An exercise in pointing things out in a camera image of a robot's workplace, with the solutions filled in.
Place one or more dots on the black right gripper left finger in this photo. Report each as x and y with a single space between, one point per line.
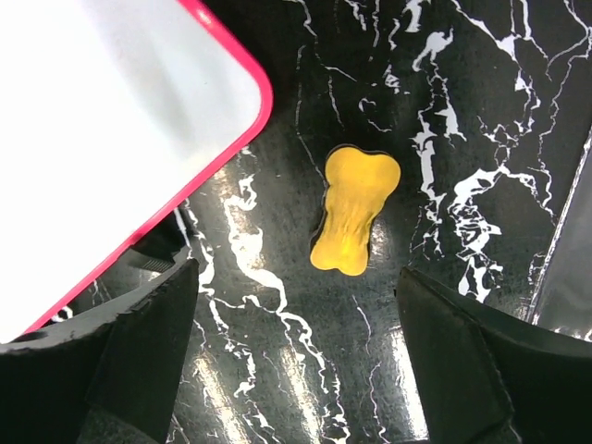
113 370

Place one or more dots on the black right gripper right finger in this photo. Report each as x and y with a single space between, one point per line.
484 376

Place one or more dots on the yellow whiteboard eraser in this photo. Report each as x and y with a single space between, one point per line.
358 186

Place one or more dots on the pink framed whiteboard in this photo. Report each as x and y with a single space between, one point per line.
112 113

